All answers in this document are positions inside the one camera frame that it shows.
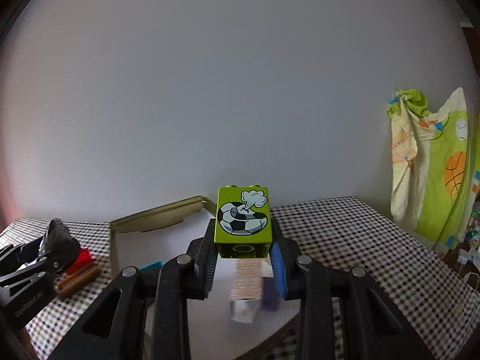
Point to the white box with red stamp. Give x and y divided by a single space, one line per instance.
245 288

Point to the green brick with ball print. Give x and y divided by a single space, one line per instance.
242 217

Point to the purple block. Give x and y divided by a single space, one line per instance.
270 292

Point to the brown wooden comb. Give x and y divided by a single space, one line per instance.
77 283

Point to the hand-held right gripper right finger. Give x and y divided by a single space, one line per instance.
279 270

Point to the checkered tablecloth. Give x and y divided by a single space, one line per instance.
375 255

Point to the teal toy brick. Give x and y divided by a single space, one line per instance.
152 265

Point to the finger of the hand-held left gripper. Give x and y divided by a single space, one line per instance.
6 257
32 253

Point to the red toy brick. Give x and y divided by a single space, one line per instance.
80 260

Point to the brown wooden wardrobe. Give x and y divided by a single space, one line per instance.
473 67

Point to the gold tin box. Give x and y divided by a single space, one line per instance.
150 240

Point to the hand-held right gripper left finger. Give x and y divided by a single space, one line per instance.
210 270

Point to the pile of clutter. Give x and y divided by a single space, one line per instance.
471 240

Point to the green and yellow printed cloth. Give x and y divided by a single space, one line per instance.
431 180

